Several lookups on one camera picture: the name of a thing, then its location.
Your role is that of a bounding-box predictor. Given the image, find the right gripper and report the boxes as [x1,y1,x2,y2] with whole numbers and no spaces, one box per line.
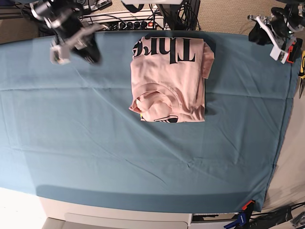
[45,11,107,65]

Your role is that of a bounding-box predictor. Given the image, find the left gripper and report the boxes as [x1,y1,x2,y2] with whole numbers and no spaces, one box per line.
[247,13,298,52]

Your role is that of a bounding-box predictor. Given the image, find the pink T-shirt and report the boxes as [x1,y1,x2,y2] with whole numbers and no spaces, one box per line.
[129,37,214,123]

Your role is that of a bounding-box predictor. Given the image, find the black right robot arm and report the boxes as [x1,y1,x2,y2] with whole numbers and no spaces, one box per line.
[30,0,108,64]

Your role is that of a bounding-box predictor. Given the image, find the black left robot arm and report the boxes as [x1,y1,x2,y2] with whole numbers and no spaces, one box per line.
[248,0,305,51]

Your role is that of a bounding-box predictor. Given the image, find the orange black clamp upper right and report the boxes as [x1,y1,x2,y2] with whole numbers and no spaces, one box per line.
[286,38,303,63]

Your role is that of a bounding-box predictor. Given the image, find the black power strip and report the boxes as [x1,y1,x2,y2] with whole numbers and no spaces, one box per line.
[106,21,157,31]

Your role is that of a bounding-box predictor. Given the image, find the teal table cloth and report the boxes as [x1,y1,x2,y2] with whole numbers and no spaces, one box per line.
[0,31,301,213]

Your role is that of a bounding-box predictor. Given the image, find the orange blue clamp lower right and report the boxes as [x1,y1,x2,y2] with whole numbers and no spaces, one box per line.
[224,200,255,229]

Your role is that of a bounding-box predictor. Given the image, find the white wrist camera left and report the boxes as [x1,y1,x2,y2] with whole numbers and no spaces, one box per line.
[270,46,289,64]

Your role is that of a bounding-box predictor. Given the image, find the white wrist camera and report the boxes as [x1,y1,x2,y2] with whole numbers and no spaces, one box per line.
[270,46,289,64]
[50,45,70,65]

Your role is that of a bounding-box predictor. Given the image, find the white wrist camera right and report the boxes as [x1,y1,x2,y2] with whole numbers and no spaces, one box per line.
[50,45,70,65]

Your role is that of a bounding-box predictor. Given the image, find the yellow handled pliers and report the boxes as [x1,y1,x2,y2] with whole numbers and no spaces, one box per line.
[298,50,305,98]

